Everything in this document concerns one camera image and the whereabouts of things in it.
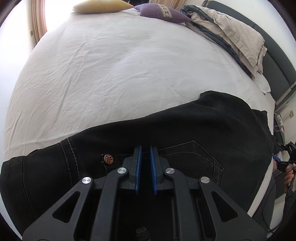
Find dark grey headboard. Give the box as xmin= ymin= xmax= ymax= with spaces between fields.
xmin=202 ymin=1 xmax=295 ymax=109

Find right beige curtain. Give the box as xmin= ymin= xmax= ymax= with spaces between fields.
xmin=149 ymin=0 xmax=186 ymax=9

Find yellow pillow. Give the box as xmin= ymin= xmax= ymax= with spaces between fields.
xmin=73 ymin=0 xmax=134 ymax=14

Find left beige curtain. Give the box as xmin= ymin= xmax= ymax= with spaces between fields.
xmin=31 ymin=0 xmax=47 ymax=44

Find white flat pillow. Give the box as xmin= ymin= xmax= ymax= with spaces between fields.
xmin=254 ymin=72 xmax=271 ymax=94

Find beige grey folded duvet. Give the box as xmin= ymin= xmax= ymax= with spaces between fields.
xmin=181 ymin=4 xmax=267 ymax=79

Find purple patterned pillow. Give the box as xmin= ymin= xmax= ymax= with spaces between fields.
xmin=134 ymin=4 xmax=192 ymax=24

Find white bed sheet mattress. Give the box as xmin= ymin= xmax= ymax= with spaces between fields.
xmin=4 ymin=9 xmax=274 ymax=160

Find black denim pants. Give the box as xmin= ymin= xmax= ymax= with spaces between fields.
xmin=1 ymin=91 xmax=273 ymax=240

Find beige curtain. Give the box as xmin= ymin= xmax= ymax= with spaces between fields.
xmin=31 ymin=0 xmax=47 ymax=44
xmin=149 ymin=0 xmax=186 ymax=9

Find right hand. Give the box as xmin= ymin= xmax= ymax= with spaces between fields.
xmin=284 ymin=164 xmax=295 ymax=189

